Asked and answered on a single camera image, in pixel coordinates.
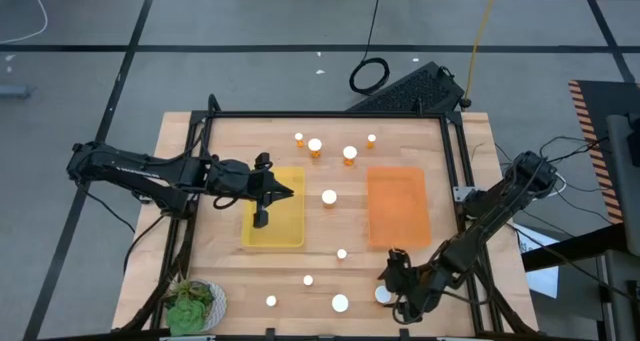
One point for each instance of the black perforated metal box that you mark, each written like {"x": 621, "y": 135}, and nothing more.
{"x": 410, "y": 91}

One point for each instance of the white ribbed plant pot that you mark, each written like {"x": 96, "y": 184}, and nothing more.
{"x": 220, "y": 306}

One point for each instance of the large orange pill bottle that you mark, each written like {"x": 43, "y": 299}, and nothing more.
{"x": 329, "y": 197}
{"x": 315, "y": 144}
{"x": 340, "y": 303}
{"x": 382, "y": 294}
{"x": 350, "y": 152}

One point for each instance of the grey metal foot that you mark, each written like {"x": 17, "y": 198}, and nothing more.
{"x": 12, "y": 91}

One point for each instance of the green succulent plant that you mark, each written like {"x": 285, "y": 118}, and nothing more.
{"x": 185, "y": 316}

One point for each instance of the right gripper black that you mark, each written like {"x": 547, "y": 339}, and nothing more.
{"x": 422, "y": 286}

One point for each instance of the black desk beam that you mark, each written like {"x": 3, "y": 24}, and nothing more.
{"x": 575, "y": 246}

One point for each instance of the small orange pill bottle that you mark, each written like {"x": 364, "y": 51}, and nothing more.
{"x": 271, "y": 301}
{"x": 341, "y": 254}
{"x": 299, "y": 137}
{"x": 308, "y": 280}
{"x": 371, "y": 138}

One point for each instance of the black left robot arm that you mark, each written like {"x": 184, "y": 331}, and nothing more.
{"x": 125, "y": 168}

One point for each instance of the white paper sheet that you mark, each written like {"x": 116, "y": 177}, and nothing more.
{"x": 542, "y": 281}

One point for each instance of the yellow translucent plastic bin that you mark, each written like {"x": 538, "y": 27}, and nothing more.
{"x": 287, "y": 226}

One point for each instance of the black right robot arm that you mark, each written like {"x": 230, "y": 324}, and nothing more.
{"x": 500, "y": 208}

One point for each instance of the orange translucent plastic bin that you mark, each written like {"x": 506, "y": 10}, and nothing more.
{"x": 400, "y": 206}

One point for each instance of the black mat with hazard stripes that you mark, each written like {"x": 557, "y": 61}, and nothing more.
{"x": 600, "y": 101}

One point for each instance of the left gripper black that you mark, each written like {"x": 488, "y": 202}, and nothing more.
{"x": 235, "y": 178}

